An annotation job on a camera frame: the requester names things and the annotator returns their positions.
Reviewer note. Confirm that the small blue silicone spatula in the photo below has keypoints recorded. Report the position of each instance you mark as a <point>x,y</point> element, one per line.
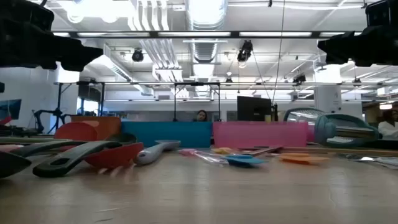
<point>245,160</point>

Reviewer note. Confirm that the black slotted spatula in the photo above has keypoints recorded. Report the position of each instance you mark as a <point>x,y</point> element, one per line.
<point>62,161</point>

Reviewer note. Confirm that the red spoon spatula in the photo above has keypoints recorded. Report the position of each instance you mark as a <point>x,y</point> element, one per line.
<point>74,132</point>

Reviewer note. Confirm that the black background workstation frame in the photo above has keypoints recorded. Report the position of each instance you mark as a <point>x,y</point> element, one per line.
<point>175,102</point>

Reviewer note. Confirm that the black monitor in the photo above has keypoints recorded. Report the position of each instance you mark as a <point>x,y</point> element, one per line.
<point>253,109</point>

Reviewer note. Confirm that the small orange scraper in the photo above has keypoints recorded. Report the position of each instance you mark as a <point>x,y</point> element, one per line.
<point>303,159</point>

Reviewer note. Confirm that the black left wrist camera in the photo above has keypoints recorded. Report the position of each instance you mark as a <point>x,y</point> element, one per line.
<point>21,15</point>

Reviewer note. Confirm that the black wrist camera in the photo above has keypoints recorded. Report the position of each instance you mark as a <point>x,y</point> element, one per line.
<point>21,15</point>
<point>382,12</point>

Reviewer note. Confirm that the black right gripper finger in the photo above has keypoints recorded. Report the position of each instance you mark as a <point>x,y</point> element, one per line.
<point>337,48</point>

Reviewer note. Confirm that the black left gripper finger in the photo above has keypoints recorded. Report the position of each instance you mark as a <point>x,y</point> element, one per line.
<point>81,54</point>

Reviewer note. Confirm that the blue plastic bin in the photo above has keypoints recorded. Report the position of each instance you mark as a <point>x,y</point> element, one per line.
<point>174,133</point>

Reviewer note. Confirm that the silver ventilation duct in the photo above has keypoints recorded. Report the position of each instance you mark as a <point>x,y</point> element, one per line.
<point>205,12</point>

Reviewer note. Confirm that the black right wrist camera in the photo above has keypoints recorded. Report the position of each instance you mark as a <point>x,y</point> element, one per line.
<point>382,12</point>

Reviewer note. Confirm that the pale yellow cup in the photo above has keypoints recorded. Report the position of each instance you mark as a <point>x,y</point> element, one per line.
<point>268,118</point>

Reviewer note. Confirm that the black ceiling spotlight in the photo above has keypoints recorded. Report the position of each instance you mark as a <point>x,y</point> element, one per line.
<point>244,49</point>
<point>228,79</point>
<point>299,79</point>
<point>137,56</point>

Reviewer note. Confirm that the grey plastic spoon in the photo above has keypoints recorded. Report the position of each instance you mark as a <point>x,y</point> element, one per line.
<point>149,155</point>

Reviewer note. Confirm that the pink plastic bin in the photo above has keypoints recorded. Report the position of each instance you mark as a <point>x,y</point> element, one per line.
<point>258,133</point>

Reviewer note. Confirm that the red slotted spoon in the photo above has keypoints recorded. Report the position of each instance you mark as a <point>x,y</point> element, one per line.
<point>115,157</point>

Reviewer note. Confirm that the small yellow scraper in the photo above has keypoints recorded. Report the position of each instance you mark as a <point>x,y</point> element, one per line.
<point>222,151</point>

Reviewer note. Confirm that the person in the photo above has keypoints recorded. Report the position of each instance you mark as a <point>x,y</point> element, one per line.
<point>201,116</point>
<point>388,127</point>

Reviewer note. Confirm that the teal framed steel grater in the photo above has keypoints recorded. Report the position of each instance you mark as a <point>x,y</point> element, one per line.
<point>345,132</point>

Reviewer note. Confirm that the orange plastic bin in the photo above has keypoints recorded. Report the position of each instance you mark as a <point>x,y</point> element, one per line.
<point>105,127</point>

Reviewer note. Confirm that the black background robot arm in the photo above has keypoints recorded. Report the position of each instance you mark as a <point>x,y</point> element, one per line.
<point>38,119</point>

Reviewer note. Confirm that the small pink silicone spatula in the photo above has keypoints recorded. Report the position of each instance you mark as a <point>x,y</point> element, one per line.
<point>186,152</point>

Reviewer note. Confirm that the black solid spoon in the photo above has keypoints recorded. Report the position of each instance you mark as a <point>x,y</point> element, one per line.
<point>12,165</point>

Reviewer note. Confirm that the blue wall screen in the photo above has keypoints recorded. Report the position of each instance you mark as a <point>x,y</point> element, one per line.
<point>11,109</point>

